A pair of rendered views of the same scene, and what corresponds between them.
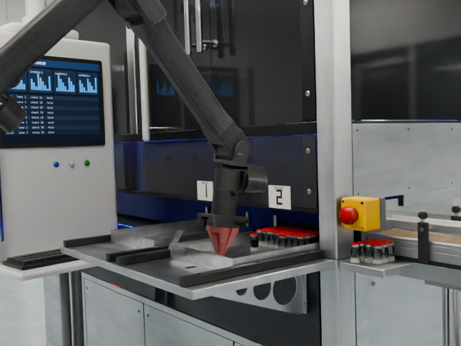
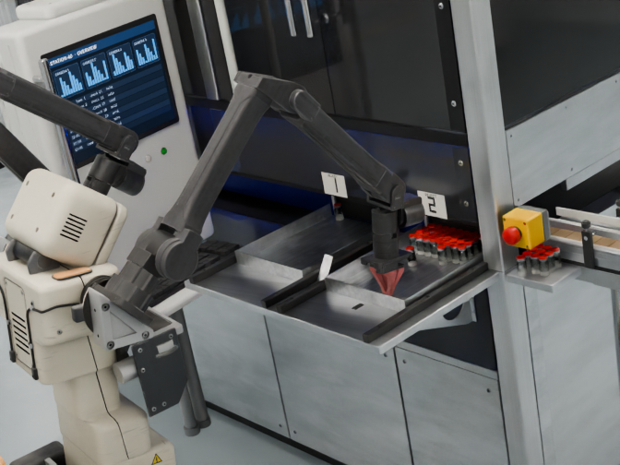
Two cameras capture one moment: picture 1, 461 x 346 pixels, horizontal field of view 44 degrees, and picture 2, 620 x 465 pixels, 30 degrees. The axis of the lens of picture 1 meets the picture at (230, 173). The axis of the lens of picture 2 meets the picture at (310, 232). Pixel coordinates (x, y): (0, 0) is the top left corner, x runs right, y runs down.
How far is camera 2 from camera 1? 139 cm
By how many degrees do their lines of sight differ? 19
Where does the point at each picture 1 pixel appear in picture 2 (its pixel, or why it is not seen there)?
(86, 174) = (165, 165)
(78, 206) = (165, 208)
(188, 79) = (341, 148)
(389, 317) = (561, 306)
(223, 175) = (383, 220)
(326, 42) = (470, 56)
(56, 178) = not seen: hidden behind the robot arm
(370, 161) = (527, 161)
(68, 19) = (239, 145)
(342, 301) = (512, 309)
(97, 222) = not seen: hidden behind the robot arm
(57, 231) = not seen: hidden behind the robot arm
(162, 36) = (315, 120)
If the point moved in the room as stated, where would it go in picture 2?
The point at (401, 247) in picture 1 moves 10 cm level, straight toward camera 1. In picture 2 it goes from (567, 251) to (567, 270)
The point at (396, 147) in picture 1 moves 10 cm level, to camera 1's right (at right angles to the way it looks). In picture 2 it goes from (554, 133) to (596, 125)
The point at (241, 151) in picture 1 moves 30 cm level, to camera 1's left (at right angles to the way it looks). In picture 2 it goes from (398, 195) to (260, 222)
